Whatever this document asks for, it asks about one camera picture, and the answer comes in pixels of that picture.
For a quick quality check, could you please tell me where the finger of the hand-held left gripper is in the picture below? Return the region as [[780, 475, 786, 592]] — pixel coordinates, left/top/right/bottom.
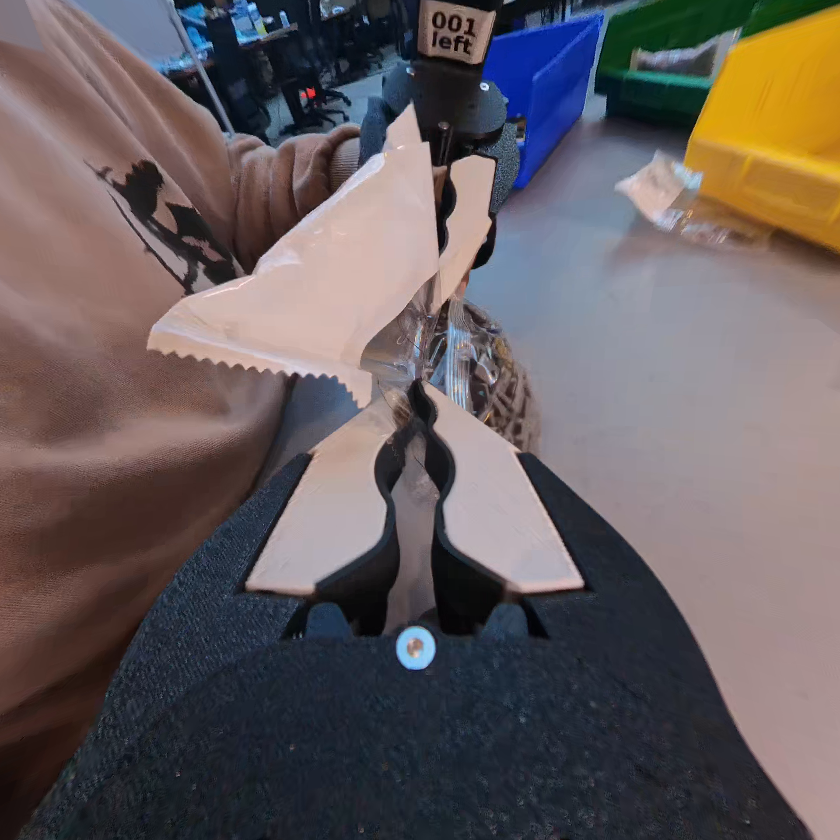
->
[[434, 153, 500, 313]]

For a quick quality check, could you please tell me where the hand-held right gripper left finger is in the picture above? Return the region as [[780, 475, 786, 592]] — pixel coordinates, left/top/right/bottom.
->
[[246, 394, 410, 634]]

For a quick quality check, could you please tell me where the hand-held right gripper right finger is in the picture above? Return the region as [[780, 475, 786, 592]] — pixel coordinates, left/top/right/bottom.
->
[[410, 381, 588, 634]]

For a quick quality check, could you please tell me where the large clear labelled bag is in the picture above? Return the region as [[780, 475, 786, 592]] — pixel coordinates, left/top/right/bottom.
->
[[146, 103, 542, 456]]

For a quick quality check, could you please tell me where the clear plastic bag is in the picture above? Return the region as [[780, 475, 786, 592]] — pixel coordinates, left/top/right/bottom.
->
[[615, 149, 775, 253]]

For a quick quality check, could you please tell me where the green bin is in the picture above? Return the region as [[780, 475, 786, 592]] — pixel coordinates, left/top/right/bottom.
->
[[595, 0, 840, 131]]

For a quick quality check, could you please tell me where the yellow bin with grey parts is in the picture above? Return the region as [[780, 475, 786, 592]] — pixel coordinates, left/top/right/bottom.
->
[[683, 4, 840, 256]]

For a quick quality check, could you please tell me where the person's left forearm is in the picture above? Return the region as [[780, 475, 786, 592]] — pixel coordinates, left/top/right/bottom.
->
[[226, 122, 368, 270]]

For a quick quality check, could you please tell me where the blue bin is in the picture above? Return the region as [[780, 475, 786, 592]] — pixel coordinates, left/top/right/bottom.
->
[[489, 14, 607, 194]]

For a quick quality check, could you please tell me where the black office chair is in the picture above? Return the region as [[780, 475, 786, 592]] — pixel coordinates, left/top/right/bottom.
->
[[269, 14, 353, 126], [184, 7, 277, 139]]

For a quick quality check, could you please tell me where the clear bag of parts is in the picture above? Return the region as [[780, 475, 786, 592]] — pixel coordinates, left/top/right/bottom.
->
[[630, 33, 736, 80]]

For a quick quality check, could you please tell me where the person's beige sweatshirt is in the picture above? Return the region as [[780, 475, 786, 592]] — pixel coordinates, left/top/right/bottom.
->
[[0, 0, 322, 815]]

